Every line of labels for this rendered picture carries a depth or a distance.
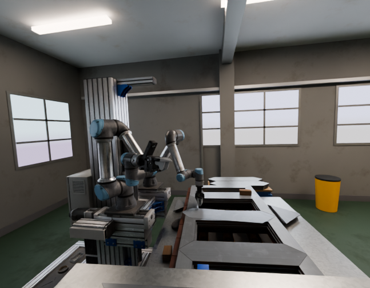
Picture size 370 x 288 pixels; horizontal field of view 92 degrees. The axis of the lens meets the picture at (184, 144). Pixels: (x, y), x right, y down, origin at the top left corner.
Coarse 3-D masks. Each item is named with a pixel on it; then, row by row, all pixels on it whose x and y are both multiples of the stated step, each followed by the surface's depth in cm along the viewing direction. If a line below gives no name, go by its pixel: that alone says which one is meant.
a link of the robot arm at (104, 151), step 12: (96, 120) 112; (108, 120) 117; (96, 132) 110; (108, 132) 114; (108, 144) 116; (108, 156) 116; (108, 168) 117; (108, 180) 116; (96, 192) 117; (108, 192) 116; (120, 192) 123
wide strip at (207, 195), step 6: (204, 192) 204; (210, 192) 204; (216, 192) 203; (222, 192) 202; (228, 192) 202; (228, 198) 184; (234, 198) 184; (240, 198) 183; (246, 198) 183; (252, 198) 182
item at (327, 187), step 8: (320, 176) 340; (328, 176) 338; (320, 184) 327; (328, 184) 317; (336, 184) 314; (320, 192) 328; (328, 192) 319; (336, 192) 316; (320, 200) 330; (328, 200) 320; (336, 200) 319; (320, 208) 332; (328, 208) 322; (336, 208) 321
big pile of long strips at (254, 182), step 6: (210, 180) 259; (216, 180) 254; (222, 180) 253; (228, 180) 252; (234, 180) 251; (240, 180) 250; (246, 180) 250; (252, 180) 249; (258, 180) 248; (252, 186) 227; (258, 186) 226; (264, 186) 226
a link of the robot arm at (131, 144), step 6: (120, 126) 121; (126, 126) 125; (120, 132) 122; (126, 132) 122; (120, 138) 123; (126, 138) 120; (132, 138) 122; (126, 144) 120; (132, 144) 119; (132, 150) 117; (138, 150) 118; (150, 174) 113
